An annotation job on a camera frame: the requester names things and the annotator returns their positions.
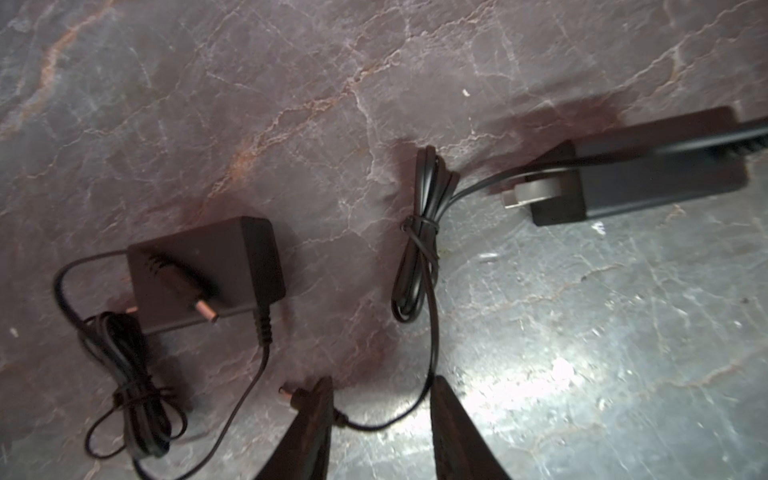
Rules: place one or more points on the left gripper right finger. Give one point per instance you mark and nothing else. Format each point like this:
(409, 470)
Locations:
(460, 451)

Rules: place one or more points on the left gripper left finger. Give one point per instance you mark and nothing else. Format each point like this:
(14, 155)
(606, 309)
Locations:
(304, 451)

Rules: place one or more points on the black power adapter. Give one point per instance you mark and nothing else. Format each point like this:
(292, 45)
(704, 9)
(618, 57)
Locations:
(192, 277)
(612, 173)

